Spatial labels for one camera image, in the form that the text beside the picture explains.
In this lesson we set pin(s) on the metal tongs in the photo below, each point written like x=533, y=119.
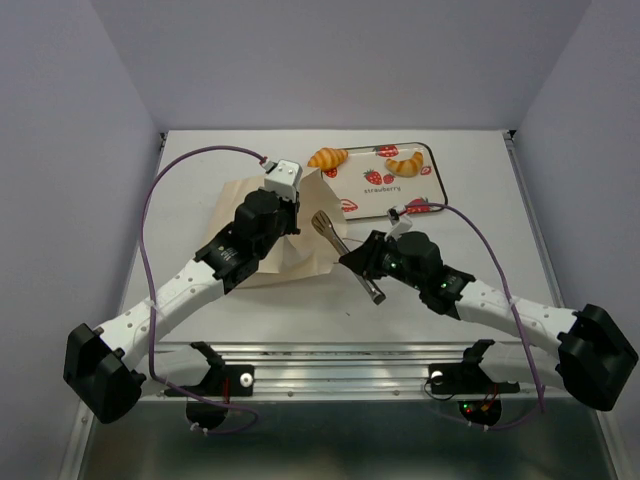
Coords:
x=324, y=227

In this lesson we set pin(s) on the strawberry print tray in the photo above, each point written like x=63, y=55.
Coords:
x=368, y=190

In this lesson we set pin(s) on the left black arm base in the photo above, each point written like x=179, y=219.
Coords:
x=221, y=384

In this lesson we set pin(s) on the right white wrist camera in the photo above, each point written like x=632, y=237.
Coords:
x=400, y=222

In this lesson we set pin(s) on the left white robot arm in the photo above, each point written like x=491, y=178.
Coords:
x=101, y=363

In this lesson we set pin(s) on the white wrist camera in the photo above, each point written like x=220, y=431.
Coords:
x=400, y=222
x=283, y=178

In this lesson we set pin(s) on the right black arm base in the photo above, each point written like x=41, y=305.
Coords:
x=478, y=397

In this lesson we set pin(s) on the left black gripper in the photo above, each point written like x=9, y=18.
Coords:
x=292, y=208

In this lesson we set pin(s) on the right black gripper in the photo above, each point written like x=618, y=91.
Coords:
x=363, y=259

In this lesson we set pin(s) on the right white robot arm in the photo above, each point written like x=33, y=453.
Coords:
x=582, y=352

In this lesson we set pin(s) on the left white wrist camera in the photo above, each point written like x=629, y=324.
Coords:
x=283, y=178

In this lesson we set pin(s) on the beige paper bag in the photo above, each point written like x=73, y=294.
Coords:
x=293, y=257

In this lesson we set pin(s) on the aluminium mounting rail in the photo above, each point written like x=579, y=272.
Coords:
x=360, y=372

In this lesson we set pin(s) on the fake croissant bread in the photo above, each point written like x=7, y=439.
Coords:
x=407, y=168
x=328, y=158

